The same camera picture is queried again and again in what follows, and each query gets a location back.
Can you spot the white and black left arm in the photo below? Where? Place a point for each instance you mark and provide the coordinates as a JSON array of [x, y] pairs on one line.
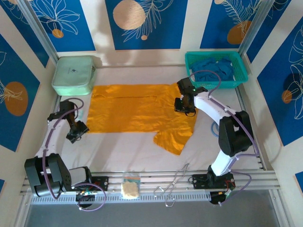
[[56, 172]]

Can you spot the stethoscope with blue tubing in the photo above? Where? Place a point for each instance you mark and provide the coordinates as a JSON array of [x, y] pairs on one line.
[[213, 131]]

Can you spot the small clear plastic packet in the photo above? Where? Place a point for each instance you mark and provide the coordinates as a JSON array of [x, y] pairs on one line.
[[80, 113]]

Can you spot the orange t-shirt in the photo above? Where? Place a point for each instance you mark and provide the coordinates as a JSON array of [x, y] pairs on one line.
[[132, 113]]

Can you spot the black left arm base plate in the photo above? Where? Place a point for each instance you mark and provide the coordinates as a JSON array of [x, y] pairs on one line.
[[103, 183]]

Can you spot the black bracket with circuit board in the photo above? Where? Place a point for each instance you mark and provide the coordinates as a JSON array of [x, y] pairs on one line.
[[216, 197], [82, 197]]

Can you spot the clear bag with beige cotton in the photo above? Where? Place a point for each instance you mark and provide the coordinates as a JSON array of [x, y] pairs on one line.
[[130, 189]]

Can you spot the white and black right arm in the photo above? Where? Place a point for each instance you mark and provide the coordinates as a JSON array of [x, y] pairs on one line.
[[234, 132]]

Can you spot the aluminium frame rail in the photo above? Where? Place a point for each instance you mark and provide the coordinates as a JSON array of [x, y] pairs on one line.
[[146, 186]]

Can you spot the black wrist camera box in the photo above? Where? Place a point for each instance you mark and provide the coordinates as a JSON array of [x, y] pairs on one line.
[[67, 107], [185, 85]]

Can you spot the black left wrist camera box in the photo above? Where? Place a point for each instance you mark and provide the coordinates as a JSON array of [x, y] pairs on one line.
[[67, 107]]

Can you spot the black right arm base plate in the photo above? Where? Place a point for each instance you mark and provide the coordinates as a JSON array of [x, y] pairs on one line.
[[198, 182]]

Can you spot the aluminium frame post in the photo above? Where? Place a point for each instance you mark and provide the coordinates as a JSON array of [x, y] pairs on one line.
[[39, 30], [256, 26]]

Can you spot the blue cloth in basket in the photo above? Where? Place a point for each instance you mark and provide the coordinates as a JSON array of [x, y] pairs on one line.
[[225, 67]]

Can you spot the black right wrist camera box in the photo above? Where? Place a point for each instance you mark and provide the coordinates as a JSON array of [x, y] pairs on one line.
[[185, 85]]

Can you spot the teal plastic basket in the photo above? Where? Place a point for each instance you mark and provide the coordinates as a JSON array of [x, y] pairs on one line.
[[239, 68]]

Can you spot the mint green zip case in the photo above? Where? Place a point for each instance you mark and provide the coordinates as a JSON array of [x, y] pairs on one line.
[[73, 74]]

